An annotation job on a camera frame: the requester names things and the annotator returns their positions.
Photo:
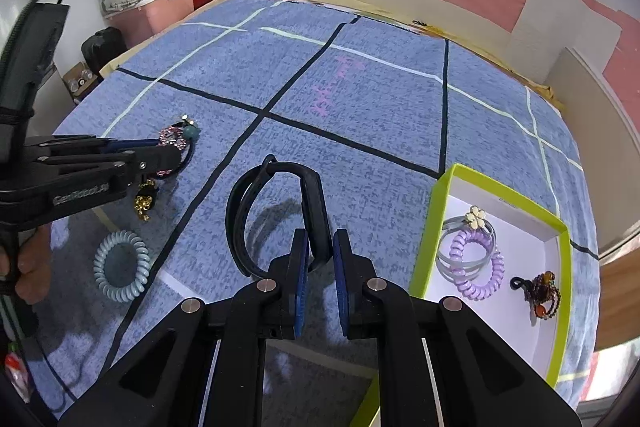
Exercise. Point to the blue checked bed sheet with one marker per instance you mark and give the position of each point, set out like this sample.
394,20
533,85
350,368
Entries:
378,111

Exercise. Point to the wooden board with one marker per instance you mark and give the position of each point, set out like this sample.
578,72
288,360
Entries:
619,318

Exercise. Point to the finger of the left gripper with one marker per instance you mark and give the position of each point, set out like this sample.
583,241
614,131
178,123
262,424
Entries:
147,160
127,142

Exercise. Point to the black bag on floor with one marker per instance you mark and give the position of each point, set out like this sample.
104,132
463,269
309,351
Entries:
102,47

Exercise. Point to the small cardboard box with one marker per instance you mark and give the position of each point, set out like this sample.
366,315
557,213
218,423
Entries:
79,81

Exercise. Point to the black wristband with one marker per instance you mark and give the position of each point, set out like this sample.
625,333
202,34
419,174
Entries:
245,241

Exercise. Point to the pink plastic storage bin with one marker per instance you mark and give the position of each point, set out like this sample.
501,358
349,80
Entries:
148,18

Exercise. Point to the black hair tie colourful charm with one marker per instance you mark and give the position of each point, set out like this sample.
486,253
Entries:
183,135

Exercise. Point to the beige headboard panel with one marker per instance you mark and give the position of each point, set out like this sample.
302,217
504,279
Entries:
608,146

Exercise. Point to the person's left hand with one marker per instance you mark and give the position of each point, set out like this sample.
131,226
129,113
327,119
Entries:
34,264

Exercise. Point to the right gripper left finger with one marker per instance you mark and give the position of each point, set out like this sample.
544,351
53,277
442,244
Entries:
203,364

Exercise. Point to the lime green cardboard box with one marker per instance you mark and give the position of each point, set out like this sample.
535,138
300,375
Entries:
505,257

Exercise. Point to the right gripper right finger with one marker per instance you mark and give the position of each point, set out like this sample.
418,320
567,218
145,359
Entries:
439,364

